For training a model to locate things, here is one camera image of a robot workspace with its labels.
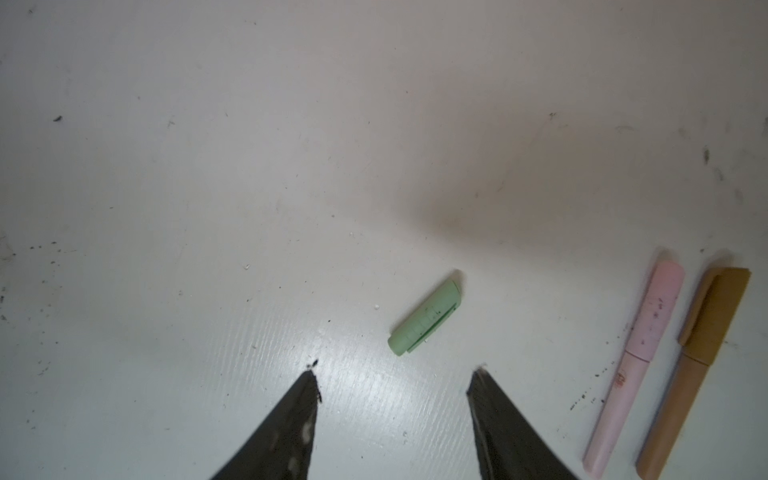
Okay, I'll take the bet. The brown fountain pen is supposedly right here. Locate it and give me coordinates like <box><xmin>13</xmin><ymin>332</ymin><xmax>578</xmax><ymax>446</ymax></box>
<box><xmin>635</xmin><ymin>267</ymin><xmax>751</xmax><ymax>479</ymax></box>

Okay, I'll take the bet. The pink fountain pen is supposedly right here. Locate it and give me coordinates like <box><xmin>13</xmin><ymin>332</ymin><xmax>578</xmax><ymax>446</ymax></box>
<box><xmin>583</xmin><ymin>260</ymin><xmax>685</xmax><ymax>479</ymax></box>

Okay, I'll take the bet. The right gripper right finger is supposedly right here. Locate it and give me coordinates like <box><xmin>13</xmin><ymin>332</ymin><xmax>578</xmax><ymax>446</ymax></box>
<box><xmin>466</xmin><ymin>368</ymin><xmax>576</xmax><ymax>480</ymax></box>

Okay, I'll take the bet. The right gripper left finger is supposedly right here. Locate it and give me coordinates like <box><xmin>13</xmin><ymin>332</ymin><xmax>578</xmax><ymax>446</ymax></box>
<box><xmin>213</xmin><ymin>370</ymin><xmax>321</xmax><ymax>480</ymax></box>

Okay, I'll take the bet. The green pen cap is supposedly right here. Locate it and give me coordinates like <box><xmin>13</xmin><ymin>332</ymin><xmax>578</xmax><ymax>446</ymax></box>
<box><xmin>388</xmin><ymin>278</ymin><xmax>462</xmax><ymax>356</ymax></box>

